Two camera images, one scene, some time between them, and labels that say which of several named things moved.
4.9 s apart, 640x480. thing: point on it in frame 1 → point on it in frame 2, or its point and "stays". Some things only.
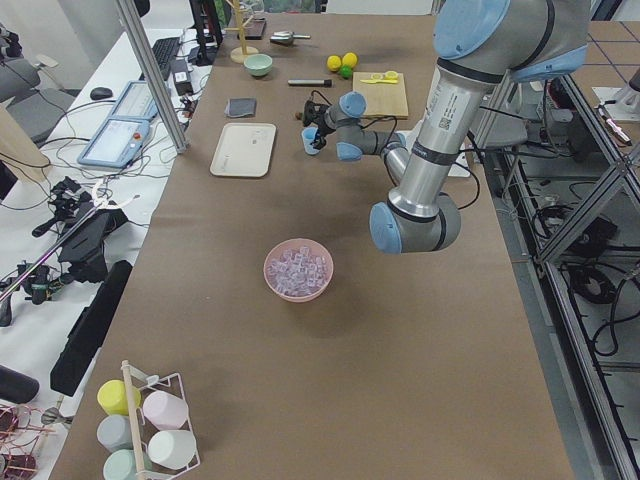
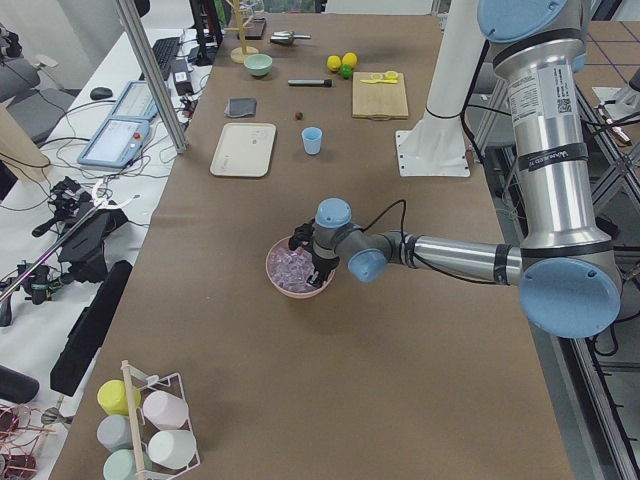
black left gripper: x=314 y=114 → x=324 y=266
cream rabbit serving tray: x=244 y=150 stays
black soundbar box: x=84 y=338 stays
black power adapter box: x=181 y=77 stays
